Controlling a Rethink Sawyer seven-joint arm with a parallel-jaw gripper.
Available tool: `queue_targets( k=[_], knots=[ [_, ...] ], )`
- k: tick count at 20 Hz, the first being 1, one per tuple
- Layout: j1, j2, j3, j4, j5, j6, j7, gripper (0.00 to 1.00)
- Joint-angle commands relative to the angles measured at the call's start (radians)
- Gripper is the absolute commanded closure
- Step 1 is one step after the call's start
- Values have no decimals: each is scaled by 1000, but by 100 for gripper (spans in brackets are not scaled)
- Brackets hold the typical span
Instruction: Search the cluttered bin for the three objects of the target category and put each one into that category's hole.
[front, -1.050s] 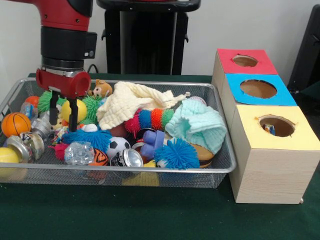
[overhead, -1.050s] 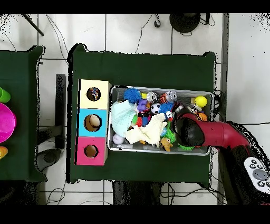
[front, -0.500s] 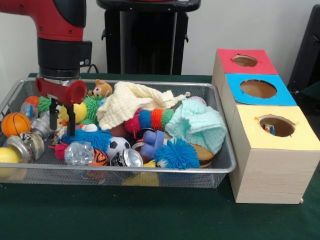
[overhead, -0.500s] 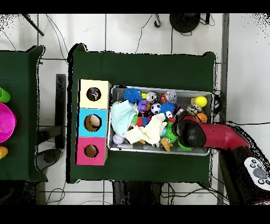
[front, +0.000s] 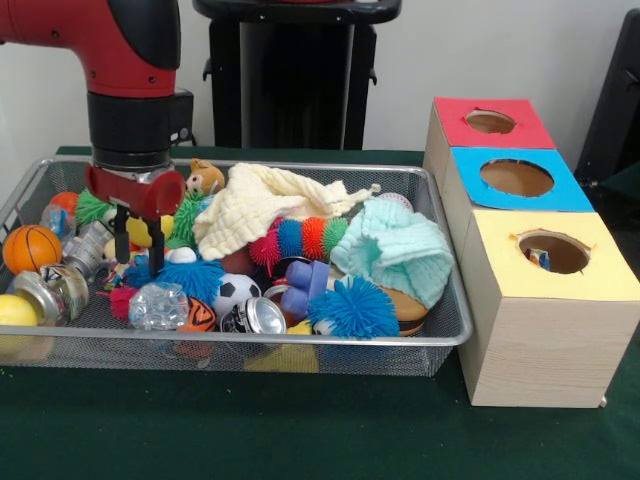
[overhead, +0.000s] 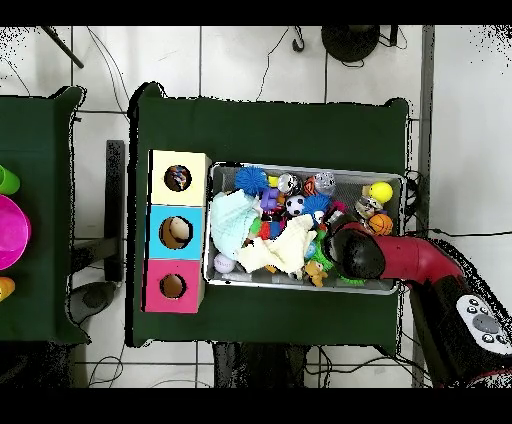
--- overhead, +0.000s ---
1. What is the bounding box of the cream knitted cloth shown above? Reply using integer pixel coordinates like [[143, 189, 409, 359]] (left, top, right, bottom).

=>
[[238, 213, 318, 280]]

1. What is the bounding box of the blue spiky rubber ball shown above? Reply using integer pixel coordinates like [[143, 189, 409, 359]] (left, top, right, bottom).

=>
[[302, 193, 332, 217], [234, 165, 270, 197]]

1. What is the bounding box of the mint knitted cloth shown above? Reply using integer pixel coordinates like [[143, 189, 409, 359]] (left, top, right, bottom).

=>
[[210, 188, 262, 261]]

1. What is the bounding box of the wooden three-hole sorting box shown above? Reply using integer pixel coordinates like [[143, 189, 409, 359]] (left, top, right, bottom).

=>
[[141, 149, 212, 314]]

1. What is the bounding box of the orange basketball toy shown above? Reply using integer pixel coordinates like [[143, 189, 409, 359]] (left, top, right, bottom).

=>
[[366, 212, 394, 236]]

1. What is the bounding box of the yellow plastic ball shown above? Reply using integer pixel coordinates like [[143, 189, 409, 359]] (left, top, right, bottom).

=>
[[368, 180, 394, 204]]

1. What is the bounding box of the brown plush animal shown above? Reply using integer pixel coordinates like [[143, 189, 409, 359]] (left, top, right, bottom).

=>
[[303, 259, 329, 288]]

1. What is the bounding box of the small soccer ball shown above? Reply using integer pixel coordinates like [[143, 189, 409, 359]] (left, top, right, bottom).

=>
[[284, 194, 306, 217]]

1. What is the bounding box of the dark green tablecloth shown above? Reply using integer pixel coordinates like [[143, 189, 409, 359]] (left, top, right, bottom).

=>
[[0, 85, 91, 347], [125, 81, 411, 348]]

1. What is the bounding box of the white baseball toy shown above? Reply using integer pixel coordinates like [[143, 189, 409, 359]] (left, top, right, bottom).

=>
[[213, 252, 236, 274]]

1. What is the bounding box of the black round stand base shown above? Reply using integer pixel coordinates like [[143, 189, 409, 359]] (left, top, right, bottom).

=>
[[320, 25, 381, 64]]

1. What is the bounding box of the black stand bar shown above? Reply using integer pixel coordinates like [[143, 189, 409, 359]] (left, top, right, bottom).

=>
[[104, 139, 126, 283]]

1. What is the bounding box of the grey round base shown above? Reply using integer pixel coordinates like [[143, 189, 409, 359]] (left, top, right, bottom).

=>
[[66, 280, 118, 326]]

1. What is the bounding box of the pink plastic bowl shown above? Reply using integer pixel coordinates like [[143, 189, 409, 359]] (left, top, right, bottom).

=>
[[0, 194, 32, 272]]

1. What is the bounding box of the black rod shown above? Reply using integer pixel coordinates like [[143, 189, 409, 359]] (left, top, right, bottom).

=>
[[40, 25, 85, 70]]

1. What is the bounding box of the green plastic cup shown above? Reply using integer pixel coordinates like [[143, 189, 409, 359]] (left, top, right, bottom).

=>
[[0, 164, 21, 196]]

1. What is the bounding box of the wire mesh bin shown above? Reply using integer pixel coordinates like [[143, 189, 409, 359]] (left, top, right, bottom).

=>
[[203, 160, 406, 296]]

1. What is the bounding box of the black cable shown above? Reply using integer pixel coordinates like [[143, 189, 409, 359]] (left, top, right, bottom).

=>
[[403, 226, 512, 239]]

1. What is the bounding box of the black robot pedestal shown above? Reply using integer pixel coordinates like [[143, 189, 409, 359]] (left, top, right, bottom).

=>
[[211, 341, 321, 388]]

